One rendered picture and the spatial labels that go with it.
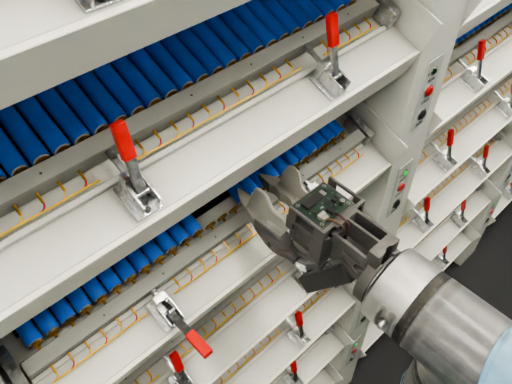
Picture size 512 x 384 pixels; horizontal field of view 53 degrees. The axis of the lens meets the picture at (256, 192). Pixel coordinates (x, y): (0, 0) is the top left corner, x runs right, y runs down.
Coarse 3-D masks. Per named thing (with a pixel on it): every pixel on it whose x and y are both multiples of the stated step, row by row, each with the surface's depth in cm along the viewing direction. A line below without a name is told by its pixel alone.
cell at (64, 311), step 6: (60, 300) 58; (54, 306) 58; (60, 306) 58; (66, 306) 58; (54, 312) 58; (60, 312) 58; (66, 312) 58; (72, 312) 58; (60, 318) 58; (66, 318) 57
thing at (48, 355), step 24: (336, 144) 78; (312, 168) 75; (240, 216) 68; (216, 240) 66; (240, 240) 68; (168, 264) 63; (144, 288) 61; (96, 312) 58; (120, 312) 59; (72, 336) 56; (24, 360) 54; (48, 360) 55; (72, 360) 56
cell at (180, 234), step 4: (176, 224) 66; (180, 224) 66; (172, 228) 66; (176, 228) 66; (180, 228) 66; (172, 232) 66; (176, 232) 65; (180, 232) 65; (184, 232) 66; (172, 236) 66; (176, 236) 65; (180, 236) 65; (184, 236) 65; (188, 236) 66; (176, 240) 66; (180, 240) 65; (184, 240) 66; (180, 244) 66
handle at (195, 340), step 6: (168, 312) 60; (174, 312) 61; (174, 318) 60; (180, 318) 60; (174, 324) 60; (180, 324) 60; (186, 324) 60; (180, 330) 59; (186, 330) 59; (192, 330) 59; (186, 336) 58; (192, 336) 58; (198, 336) 58; (192, 342) 58; (198, 342) 58; (204, 342) 58; (198, 348) 57; (204, 348) 57; (210, 348) 57; (204, 354) 57
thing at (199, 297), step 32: (352, 128) 82; (384, 128) 79; (352, 160) 80; (384, 160) 82; (256, 256) 69; (192, 288) 65; (224, 288) 66; (128, 320) 61; (192, 320) 63; (0, 352) 53; (32, 352) 57; (96, 352) 58; (128, 352) 59
